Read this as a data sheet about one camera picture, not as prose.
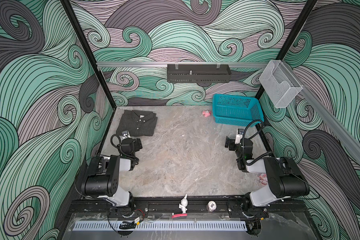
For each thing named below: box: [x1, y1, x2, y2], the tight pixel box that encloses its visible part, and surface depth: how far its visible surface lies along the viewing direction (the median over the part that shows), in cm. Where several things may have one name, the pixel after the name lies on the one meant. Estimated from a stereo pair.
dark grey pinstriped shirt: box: [116, 110, 158, 137], surface depth 109 cm
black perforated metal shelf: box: [167, 64, 232, 83], surface depth 97 cm
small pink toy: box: [202, 110, 212, 117], surface depth 116 cm
